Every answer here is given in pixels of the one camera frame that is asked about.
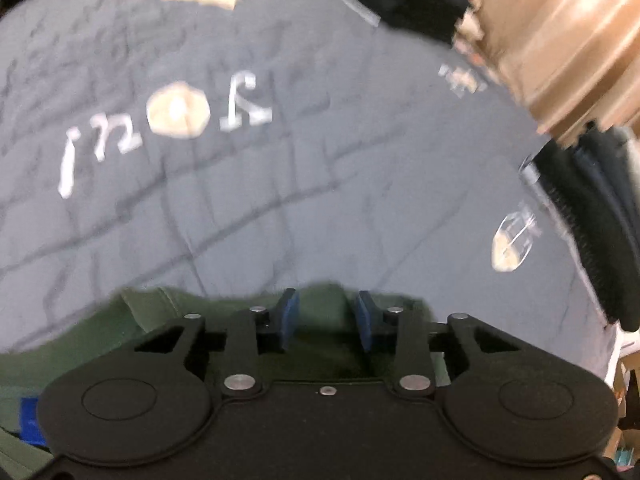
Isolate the grey printed quilt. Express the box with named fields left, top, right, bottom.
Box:
left=0, top=0, right=621, bottom=377

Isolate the stack of dark folded clothes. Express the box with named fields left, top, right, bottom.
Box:
left=519, top=122, right=640, bottom=334

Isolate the dark green shirt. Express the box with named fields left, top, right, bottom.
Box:
left=0, top=282, right=451, bottom=480

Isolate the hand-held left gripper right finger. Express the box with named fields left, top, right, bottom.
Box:
left=354, top=290, right=517, bottom=401

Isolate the beige curtain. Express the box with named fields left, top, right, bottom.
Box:
left=460, top=0, right=640, bottom=147

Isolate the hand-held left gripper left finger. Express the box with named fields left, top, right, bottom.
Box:
left=135, top=288, right=301, bottom=397

